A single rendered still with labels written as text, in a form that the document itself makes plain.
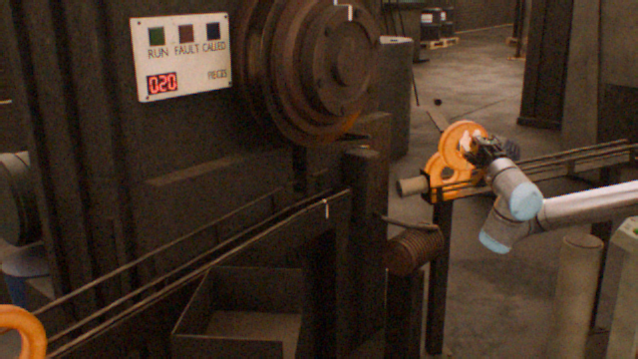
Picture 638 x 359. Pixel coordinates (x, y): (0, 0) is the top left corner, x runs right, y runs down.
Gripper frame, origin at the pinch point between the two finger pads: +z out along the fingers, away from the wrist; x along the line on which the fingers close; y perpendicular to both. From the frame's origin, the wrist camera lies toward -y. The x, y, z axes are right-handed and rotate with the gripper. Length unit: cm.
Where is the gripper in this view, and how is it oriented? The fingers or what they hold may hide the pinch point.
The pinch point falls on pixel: (464, 140)
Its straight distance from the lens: 182.1
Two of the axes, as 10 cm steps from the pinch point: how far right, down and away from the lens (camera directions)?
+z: -2.4, -5.7, 7.9
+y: 0.4, -8.2, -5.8
